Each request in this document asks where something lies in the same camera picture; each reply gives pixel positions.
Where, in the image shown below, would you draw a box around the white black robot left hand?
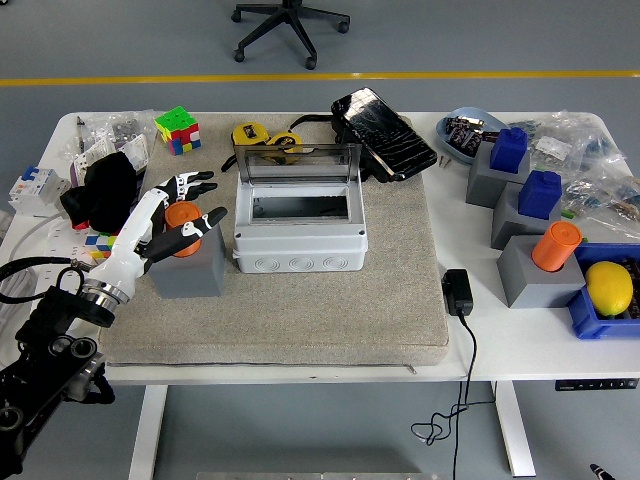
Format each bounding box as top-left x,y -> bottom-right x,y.
88,169 -> 229,297

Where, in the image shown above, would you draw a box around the orange cylinder battery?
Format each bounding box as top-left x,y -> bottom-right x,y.
163,201 -> 205,259
531,221 -> 584,273

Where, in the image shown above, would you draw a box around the smoky transparent box lid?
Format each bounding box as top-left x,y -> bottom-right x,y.
234,143 -> 362,187

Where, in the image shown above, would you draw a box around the white plastic junction box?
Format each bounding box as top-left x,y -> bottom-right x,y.
232,177 -> 370,274

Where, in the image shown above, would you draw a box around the blue square battery block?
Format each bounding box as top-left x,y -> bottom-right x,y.
488,127 -> 530,175
517,170 -> 563,220

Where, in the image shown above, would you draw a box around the small colourful puzzle cube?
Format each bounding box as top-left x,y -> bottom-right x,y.
83,229 -> 120,264

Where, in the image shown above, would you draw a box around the black cloth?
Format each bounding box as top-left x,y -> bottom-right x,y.
59,152 -> 140,234

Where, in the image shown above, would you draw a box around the grey block with round hole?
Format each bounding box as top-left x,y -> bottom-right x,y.
147,219 -> 227,300

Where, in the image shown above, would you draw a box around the black desk control panel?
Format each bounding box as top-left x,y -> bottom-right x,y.
554,378 -> 639,392

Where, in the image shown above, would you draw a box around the white table leg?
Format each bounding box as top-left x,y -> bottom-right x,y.
489,380 -> 537,477
127,385 -> 169,480

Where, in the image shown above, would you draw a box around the clear bag with label cards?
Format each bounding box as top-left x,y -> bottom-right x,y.
62,124 -> 151,187

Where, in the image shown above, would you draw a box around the white circuit breaker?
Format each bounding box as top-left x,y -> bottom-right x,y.
7,165 -> 71,217

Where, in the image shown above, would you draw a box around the clear bag of metal nuts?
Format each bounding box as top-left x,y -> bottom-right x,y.
102,112 -> 156,151

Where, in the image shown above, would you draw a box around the large colourful puzzle cube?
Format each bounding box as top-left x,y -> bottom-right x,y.
153,106 -> 202,157

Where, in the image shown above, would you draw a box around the blue plastic bin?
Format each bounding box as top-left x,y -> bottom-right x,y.
567,243 -> 640,341

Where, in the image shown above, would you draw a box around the yellow lemon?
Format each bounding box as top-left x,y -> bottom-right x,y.
584,261 -> 634,317

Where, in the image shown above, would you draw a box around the grey-brown fabric mat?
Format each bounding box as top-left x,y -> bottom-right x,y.
97,112 -> 450,369

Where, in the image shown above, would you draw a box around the grey holder block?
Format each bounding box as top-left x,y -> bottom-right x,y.
465,144 -> 531,207
490,182 -> 564,250
496,234 -> 587,310

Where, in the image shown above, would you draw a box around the black power adapter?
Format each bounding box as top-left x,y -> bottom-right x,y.
442,268 -> 475,317

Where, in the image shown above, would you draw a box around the black office chair base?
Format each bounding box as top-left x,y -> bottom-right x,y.
231,0 -> 351,70

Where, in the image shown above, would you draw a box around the clear bag of mixed parts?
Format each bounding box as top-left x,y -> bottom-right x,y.
560,162 -> 640,222

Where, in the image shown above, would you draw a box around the glossy black rectangular pouch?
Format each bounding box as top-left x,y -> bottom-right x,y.
330,87 -> 439,183

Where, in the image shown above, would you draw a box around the clear bag with white labels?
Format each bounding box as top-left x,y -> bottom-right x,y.
530,133 -> 575,172

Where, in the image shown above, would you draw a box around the large clear bag blue parts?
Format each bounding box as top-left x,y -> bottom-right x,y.
548,110 -> 632,169

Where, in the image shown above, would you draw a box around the light blue bowl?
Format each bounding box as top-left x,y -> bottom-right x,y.
435,106 -> 509,166

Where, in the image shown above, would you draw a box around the clear bag of blue parts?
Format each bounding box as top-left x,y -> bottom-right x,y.
509,118 -> 545,147

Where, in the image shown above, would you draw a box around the dark printed small packets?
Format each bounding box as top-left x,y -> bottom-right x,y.
444,115 -> 487,151

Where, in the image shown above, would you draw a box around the white round cable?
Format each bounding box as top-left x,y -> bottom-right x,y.
0,212 -> 69,251

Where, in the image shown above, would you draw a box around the black adapter cord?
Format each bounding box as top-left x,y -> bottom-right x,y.
410,313 -> 496,480

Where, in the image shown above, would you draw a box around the black strap bag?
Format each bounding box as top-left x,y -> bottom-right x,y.
289,113 -> 389,184

